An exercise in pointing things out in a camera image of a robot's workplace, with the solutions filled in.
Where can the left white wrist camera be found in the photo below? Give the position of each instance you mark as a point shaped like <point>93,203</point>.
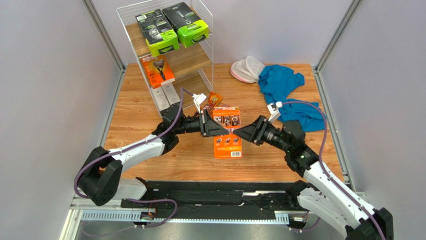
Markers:
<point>198,99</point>

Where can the left white grey cosmetic box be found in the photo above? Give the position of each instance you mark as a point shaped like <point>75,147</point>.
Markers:
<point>160,99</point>

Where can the orange razor cartridge pack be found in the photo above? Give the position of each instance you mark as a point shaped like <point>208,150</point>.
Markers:
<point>228,146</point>

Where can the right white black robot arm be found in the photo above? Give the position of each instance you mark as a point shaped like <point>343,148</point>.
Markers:
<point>326,179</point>

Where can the right white grey cosmetic box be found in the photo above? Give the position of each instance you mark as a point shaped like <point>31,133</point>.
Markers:
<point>171,94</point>

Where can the white wire wooden shelf unit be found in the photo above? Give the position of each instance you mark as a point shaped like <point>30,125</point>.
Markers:
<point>191,66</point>

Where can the orange clear razor blister pack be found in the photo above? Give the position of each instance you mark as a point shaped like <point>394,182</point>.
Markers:
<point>222,105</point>

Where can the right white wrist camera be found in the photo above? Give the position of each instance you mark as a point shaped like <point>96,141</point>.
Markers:
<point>274,110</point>

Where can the black green razor box small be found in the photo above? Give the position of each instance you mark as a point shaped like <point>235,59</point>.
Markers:
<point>189,27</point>

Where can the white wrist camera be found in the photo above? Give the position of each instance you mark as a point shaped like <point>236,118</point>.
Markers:
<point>198,99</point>
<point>274,110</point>

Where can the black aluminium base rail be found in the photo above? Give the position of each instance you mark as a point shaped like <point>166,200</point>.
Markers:
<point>217,202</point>

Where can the white grey cosmetic box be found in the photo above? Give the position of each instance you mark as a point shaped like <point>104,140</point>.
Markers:
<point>160,99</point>
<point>171,94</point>

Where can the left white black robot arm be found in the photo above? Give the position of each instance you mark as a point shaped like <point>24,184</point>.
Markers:
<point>99,179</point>

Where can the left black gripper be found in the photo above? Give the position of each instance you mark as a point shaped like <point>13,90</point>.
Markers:
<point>209,127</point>

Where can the orange disposable razor pack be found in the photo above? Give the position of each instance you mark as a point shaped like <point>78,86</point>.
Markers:
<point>213,99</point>

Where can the black green razor box large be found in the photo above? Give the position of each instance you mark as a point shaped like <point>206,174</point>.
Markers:
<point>159,35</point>

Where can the white pink mesh laundry bag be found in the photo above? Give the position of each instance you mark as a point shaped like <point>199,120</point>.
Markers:
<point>247,70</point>

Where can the blue cloth garment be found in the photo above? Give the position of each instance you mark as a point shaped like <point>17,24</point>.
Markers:
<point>276,83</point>

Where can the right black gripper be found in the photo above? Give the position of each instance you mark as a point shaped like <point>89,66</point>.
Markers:
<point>260,130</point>

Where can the orange Gillette Fusion razor box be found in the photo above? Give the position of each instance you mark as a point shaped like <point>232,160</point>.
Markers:
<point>158,70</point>

